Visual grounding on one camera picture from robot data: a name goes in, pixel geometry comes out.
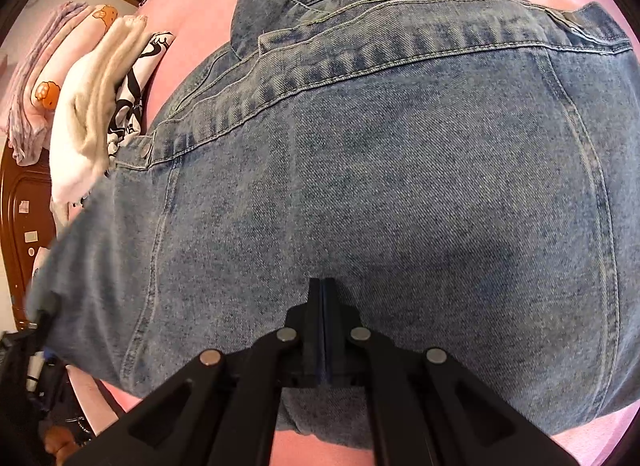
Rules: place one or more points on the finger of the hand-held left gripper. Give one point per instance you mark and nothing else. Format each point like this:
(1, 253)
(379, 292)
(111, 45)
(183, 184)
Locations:
(41, 326)

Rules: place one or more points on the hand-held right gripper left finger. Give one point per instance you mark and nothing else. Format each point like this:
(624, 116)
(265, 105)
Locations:
(316, 326)

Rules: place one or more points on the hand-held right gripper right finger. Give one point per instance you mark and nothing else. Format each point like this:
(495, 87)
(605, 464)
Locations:
(331, 326)

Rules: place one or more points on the blue denim jacket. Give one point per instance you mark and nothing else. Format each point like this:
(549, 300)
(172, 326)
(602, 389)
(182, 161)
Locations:
(400, 185)

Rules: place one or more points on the person's left hand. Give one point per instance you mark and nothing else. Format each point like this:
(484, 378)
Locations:
(59, 440)

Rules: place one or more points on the brown wooden door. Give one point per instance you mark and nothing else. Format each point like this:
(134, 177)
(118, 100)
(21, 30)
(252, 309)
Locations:
(25, 226)

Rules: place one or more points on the cream white folded garment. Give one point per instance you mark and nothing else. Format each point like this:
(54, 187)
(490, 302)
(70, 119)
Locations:
(85, 135)

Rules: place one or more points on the black and white printed garment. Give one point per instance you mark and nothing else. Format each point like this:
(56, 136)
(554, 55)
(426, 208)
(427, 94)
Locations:
(132, 95)

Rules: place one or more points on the pink cartoon print blanket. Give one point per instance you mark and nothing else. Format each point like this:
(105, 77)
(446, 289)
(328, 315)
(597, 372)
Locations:
(45, 70)

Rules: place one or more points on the pink bed sheet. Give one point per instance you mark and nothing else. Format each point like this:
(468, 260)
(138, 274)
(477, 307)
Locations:
(200, 20)

